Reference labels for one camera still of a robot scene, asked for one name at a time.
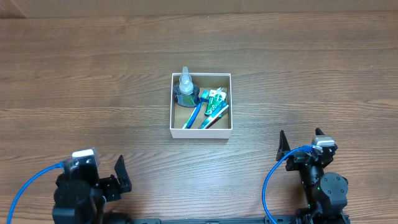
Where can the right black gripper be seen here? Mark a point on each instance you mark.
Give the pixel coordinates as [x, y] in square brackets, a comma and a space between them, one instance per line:
[296, 160]

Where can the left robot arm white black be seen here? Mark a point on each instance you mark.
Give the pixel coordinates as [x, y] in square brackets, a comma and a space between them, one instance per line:
[79, 189]

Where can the green white toothbrush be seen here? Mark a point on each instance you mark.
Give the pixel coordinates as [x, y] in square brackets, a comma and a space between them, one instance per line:
[185, 125]

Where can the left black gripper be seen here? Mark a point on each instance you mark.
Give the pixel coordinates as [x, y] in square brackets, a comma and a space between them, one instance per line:
[114, 191]

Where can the green Dettol soap packet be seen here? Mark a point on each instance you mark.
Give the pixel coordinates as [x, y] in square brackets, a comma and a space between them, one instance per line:
[215, 97]

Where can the black base frame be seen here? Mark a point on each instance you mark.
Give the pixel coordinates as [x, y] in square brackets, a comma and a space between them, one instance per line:
[123, 218]

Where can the purple soap pump bottle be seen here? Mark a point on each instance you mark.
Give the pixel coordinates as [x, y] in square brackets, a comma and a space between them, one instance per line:
[186, 93]

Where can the white toothpaste tube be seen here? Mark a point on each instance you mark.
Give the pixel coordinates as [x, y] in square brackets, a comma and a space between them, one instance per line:
[220, 109]

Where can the blue toothbrush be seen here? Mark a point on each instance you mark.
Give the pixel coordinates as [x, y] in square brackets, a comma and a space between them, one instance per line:
[203, 99]

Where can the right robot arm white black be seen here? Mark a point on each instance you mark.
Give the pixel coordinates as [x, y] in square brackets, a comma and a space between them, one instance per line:
[325, 192]

